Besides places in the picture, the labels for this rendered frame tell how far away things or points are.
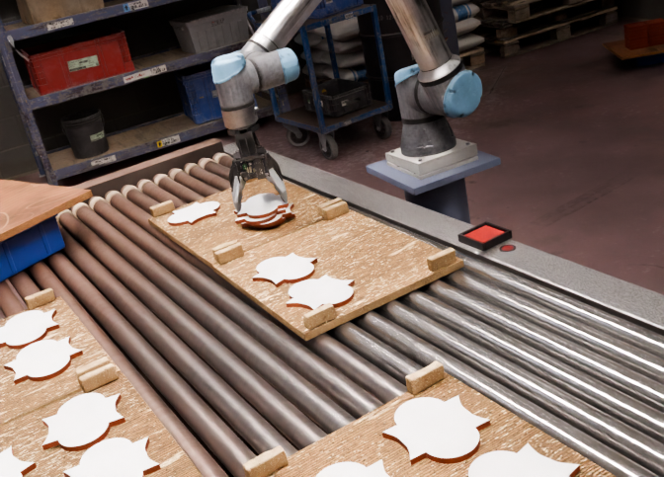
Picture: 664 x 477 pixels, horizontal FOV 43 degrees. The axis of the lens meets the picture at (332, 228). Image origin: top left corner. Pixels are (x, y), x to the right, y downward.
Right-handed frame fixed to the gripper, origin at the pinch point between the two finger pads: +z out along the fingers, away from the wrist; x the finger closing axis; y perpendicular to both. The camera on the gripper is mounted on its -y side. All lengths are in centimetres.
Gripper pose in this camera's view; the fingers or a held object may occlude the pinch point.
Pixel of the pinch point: (262, 204)
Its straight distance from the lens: 194.7
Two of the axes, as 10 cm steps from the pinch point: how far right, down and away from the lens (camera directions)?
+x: 9.8, -2.2, 0.4
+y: 1.2, 3.7, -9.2
